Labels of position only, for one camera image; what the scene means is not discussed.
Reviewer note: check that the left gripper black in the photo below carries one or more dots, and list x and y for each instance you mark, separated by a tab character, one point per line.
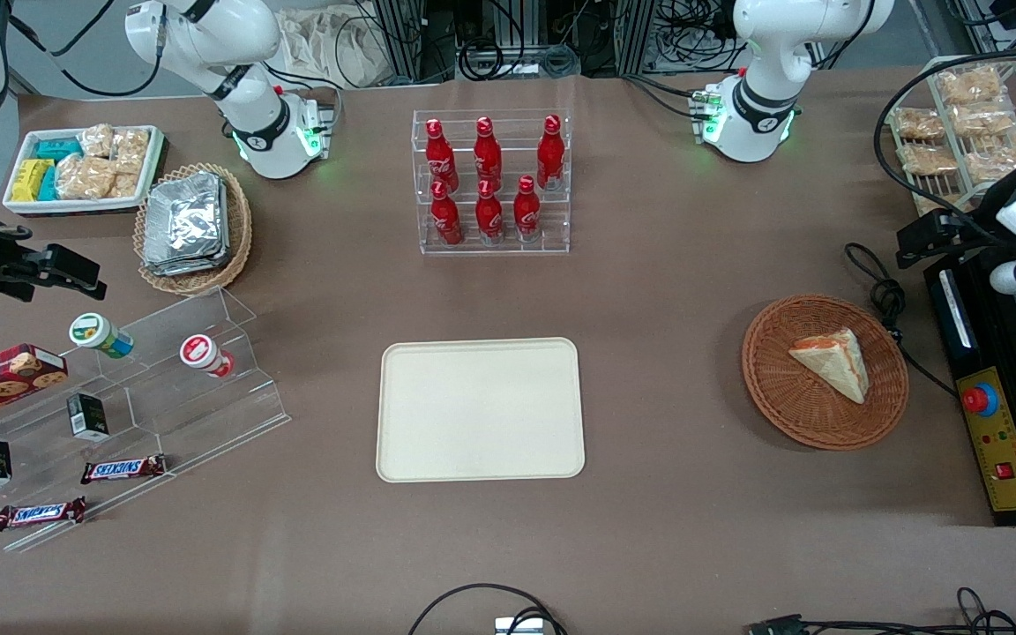
969	233

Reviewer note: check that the triangular sandwich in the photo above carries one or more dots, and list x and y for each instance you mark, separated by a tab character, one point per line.
836	362

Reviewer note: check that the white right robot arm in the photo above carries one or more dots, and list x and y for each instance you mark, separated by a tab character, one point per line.
208	35

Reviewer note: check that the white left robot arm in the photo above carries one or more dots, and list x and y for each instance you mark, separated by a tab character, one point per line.
764	53

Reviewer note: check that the white rectangular snack tray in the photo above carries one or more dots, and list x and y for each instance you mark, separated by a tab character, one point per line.
18	205

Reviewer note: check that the oval tan wicker basket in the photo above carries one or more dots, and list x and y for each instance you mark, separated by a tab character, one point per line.
239	238

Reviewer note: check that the round brown wicker basket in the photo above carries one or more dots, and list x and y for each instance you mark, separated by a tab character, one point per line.
781	397

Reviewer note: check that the beige plastic tray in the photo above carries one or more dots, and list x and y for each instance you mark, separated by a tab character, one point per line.
480	410

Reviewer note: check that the green lid yogurt cup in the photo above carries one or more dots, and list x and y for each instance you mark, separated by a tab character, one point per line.
95	332

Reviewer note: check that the clear bag fried snack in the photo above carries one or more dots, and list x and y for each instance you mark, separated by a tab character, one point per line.
982	119
996	157
929	160
968	85
919	124

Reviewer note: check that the teal snack packet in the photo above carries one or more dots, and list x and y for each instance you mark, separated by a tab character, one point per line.
48	183
58	148

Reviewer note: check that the clear bag rice crackers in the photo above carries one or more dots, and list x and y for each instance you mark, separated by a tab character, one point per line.
95	141
85	176
130	152

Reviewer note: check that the yellow snack packet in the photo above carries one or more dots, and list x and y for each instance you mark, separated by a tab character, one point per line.
26	181

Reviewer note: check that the stacked foil containers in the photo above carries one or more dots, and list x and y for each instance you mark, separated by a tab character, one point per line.
183	225

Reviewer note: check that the red lid yogurt cup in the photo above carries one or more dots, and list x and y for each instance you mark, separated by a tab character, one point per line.
201	353

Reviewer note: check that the clear acrylic stepped shelf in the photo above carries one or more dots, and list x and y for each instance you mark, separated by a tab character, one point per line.
173	414

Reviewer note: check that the black control box red button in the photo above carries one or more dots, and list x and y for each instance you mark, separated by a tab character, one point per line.
1002	423

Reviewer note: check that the Snickers chocolate bar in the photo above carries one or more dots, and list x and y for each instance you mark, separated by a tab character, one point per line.
123	469
39	514

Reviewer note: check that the beige cloth bag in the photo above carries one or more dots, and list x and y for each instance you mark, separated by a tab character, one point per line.
332	48

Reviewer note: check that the red cola bottle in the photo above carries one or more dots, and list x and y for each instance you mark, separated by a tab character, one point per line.
446	220
489	219
488	154
550	154
440	159
526	214

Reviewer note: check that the clear acrylic bottle rack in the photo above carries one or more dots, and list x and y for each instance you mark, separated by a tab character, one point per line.
508	247

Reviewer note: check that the small grey device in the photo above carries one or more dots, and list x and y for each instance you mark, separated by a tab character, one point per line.
519	627

